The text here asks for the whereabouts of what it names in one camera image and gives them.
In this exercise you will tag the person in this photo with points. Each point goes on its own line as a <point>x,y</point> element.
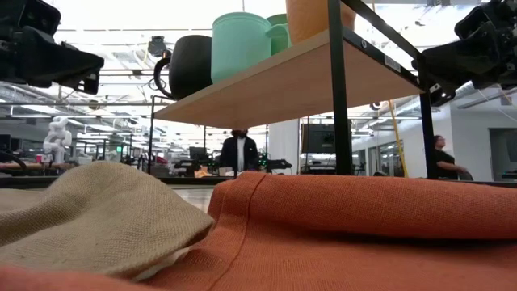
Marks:
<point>240,153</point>
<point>444,159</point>

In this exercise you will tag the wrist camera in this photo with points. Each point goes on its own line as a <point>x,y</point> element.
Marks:
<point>36,16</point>
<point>474,22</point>

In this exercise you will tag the sage green cup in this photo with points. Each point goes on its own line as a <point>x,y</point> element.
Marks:
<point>278,18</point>

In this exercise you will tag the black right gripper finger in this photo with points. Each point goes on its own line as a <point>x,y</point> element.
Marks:
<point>452,64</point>
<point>442,95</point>

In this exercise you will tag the black monitor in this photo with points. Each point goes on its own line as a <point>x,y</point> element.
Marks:
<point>317,137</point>

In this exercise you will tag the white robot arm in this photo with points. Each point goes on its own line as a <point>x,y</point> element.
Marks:
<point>56,139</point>

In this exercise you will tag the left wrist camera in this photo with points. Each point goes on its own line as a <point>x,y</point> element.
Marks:
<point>36,16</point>

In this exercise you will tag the ceiling light strip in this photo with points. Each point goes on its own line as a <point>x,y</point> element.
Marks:
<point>125,72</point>

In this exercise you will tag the black background robot arm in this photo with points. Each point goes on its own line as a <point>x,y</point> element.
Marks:
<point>198,153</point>

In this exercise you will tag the wooden shelf with black frame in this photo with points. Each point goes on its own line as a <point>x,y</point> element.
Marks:
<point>291,85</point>

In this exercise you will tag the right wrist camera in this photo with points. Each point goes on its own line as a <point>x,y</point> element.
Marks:
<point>474,22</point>

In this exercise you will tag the orange cloth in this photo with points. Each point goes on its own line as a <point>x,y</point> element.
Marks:
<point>363,226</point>

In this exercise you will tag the small orange cup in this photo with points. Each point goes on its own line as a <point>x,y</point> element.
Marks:
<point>311,20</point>

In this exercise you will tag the light turquoise mug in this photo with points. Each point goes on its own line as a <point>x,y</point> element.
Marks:
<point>238,44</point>

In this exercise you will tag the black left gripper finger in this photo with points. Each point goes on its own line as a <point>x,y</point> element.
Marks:
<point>60,60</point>
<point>91,85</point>

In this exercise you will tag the beige cloth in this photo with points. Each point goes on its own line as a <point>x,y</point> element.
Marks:
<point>101,206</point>

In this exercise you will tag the black mug with yellow inside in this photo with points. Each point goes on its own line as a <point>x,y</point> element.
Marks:
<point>190,64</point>

